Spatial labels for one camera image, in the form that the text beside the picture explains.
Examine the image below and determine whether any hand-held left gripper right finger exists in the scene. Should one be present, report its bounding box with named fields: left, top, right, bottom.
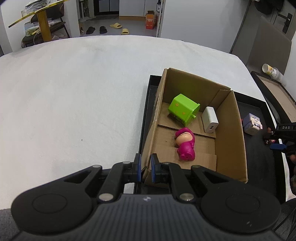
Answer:
left=150, top=153, right=232, bottom=202

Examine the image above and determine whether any small brown figure toy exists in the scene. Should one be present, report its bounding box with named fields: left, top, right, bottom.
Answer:
left=267, top=127, right=277, bottom=142

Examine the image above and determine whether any green cube toy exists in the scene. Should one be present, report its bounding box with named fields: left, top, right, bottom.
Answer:
left=168, top=94, right=201, bottom=127

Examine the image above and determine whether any person's left grey trouser leg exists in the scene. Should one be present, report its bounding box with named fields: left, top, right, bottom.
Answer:
left=0, top=209, right=16, bottom=241

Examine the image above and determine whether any stack of paper cups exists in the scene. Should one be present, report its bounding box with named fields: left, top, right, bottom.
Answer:
left=262, top=63, right=284, bottom=81

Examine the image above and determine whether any black frame with brown board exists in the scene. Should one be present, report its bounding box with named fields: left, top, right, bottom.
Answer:
left=251, top=71, right=296, bottom=123

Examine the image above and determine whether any orange cardboard box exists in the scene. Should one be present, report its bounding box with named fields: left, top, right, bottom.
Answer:
left=145, top=10, right=158, bottom=30

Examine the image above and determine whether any dark chair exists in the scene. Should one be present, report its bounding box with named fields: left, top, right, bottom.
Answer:
left=21, top=13, right=71, bottom=48

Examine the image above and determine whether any black jacket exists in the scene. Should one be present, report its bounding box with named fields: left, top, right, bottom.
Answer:
left=254, top=0, right=284, bottom=14

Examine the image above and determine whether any black door lock handle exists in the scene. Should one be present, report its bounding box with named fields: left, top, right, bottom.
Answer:
left=277, top=13, right=292, bottom=33

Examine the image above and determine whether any white charger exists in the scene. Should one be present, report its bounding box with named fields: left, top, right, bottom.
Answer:
left=201, top=106, right=219, bottom=134

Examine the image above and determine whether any round table with yellow leg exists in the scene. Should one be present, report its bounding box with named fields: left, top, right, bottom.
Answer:
left=8, top=0, right=66, bottom=42

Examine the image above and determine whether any brown cardboard box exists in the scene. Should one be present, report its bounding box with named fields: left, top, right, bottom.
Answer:
left=139, top=68, right=249, bottom=184

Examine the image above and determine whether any white cabinet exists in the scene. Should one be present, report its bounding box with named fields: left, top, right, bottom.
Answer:
left=119, top=0, right=162, bottom=17

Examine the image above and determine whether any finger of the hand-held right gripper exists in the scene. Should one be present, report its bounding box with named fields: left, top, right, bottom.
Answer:
left=264, top=131, right=281, bottom=143
left=269, top=143, right=296, bottom=155

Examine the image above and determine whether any pale cube figure toy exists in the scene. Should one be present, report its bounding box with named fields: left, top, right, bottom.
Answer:
left=242, top=113, right=263, bottom=135

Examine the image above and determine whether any grey leaning panel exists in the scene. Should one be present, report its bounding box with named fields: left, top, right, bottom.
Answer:
left=229, top=16, right=291, bottom=77

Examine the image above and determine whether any magenta figure toy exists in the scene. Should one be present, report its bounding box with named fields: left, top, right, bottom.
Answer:
left=174, top=127, right=196, bottom=161

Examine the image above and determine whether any black tray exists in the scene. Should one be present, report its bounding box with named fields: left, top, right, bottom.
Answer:
left=134, top=75, right=287, bottom=204

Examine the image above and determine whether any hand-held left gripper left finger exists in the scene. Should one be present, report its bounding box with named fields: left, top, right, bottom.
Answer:
left=62, top=153, right=142, bottom=202

